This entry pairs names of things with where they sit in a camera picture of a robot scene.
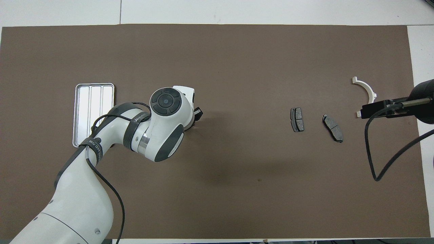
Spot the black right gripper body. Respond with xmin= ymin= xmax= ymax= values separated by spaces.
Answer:
xmin=361 ymin=79 xmax=434 ymax=124

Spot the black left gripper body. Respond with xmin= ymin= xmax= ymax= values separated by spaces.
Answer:
xmin=185 ymin=107 xmax=204 ymax=132

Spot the silver metal tray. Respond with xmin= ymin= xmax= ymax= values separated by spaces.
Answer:
xmin=73 ymin=83 xmax=116 ymax=148

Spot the brown table mat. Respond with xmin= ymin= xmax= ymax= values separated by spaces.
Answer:
xmin=0 ymin=24 xmax=431 ymax=240

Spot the dark grey rectangular brake pad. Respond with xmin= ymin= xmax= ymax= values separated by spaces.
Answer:
xmin=290 ymin=107 xmax=305 ymax=133

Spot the dark grey curved brake pad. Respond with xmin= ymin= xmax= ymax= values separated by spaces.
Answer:
xmin=322 ymin=114 xmax=344 ymax=143

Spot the white curved plastic bracket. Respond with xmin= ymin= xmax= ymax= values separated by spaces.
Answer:
xmin=352 ymin=77 xmax=377 ymax=119

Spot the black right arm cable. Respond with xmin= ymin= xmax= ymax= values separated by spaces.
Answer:
xmin=364 ymin=102 xmax=434 ymax=182

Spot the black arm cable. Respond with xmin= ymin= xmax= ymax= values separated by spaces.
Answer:
xmin=85 ymin=102 xmax=151 ymax=244
xmin=364 ymin=102 xmax=434 ymax=182

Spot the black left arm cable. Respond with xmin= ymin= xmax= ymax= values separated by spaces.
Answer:
xmin=85 ymin=102 xmax=151 ymax=244

